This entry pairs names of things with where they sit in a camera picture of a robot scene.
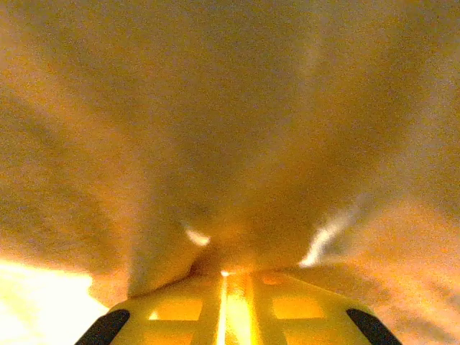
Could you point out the yellow t-shirt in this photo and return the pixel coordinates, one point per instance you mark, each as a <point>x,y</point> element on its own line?
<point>230,125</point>

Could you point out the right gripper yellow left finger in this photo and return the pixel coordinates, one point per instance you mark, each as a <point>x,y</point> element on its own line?
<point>179,316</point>

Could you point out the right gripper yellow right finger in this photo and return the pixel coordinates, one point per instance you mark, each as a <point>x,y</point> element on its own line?
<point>287,316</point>

